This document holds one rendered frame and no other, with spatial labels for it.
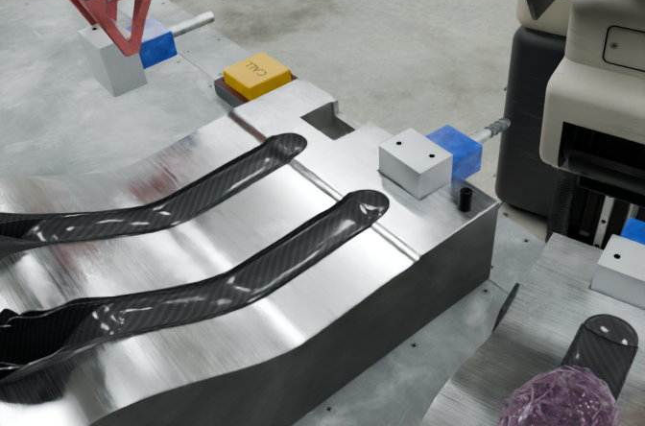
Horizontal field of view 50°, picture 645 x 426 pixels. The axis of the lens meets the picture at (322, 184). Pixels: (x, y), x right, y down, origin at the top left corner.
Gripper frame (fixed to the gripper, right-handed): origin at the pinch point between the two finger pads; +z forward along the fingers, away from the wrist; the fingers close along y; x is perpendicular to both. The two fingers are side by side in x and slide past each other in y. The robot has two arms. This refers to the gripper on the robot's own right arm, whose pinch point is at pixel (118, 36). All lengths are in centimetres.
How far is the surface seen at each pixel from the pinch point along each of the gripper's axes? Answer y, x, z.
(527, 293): 41.6, 10.7, 9.9
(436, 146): 29.9, 12.9, 3.7
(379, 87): -87, 109, 97
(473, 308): 37.2, 10.3, 15.4
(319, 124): 15.5, 11.6, 8.3
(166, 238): 21.2, -7.9, 6.3
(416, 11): -118, 156, 97
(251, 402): 35.8, -10.2, 9.3
